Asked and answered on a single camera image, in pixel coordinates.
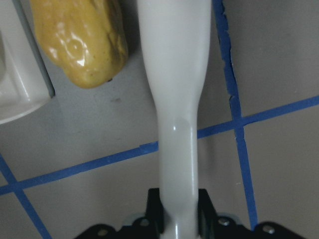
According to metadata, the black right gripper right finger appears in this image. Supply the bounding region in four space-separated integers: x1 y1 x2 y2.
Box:
197 189 217 237

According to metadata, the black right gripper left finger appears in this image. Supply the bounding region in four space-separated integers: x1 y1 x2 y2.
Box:
146 188 164 234

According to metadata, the beige hand brush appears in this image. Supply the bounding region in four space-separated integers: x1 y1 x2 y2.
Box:
137 0 212 239

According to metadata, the beige plastic dustpan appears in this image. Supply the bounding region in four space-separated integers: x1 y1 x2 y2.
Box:
0 0 55 124

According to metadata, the yellow potato-like bread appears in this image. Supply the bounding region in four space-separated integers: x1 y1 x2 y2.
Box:
30 0 129 89

